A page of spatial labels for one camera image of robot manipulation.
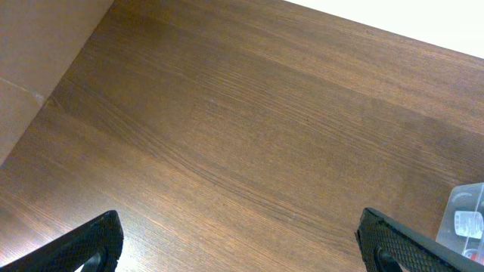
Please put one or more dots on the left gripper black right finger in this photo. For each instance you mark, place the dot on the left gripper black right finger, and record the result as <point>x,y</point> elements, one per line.
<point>387,245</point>

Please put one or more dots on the white plastic bottle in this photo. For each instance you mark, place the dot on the white plastic bottle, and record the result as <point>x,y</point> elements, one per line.
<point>468,224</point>

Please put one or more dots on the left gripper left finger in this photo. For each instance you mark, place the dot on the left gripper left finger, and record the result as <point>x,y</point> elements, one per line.
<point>94,246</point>

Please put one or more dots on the clear plastic container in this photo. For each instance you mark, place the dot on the clear plastic container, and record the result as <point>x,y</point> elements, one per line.
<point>462,198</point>

